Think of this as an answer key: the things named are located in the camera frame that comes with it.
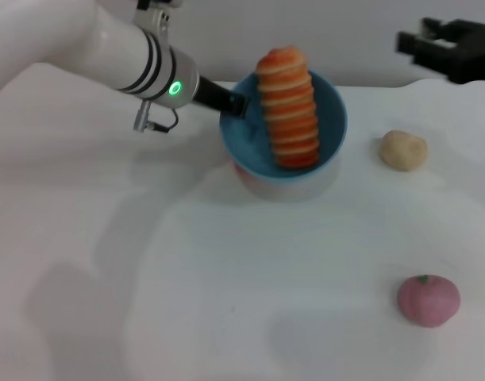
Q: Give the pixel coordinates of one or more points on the blue bowl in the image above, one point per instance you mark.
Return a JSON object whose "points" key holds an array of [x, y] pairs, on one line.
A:
{"points": [[329, 119]]}

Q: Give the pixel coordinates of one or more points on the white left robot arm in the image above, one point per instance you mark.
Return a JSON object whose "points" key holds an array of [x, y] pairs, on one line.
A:
{"points": [[123, 51]]}

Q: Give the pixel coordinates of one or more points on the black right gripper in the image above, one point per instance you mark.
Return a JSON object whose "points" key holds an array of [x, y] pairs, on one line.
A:
{"points": [[474, 51]]}

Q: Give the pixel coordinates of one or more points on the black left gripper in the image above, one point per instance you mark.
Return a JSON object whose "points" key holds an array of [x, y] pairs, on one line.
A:
{"points": [[210, 95]]}

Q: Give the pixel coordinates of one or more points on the orange striped bread roll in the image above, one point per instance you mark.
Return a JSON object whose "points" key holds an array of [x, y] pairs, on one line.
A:
{"points": [[289, 111]]}

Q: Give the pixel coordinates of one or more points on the pink toy peach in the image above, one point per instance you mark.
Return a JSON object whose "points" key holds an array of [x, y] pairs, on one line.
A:
{"points": [[428, 301]]}

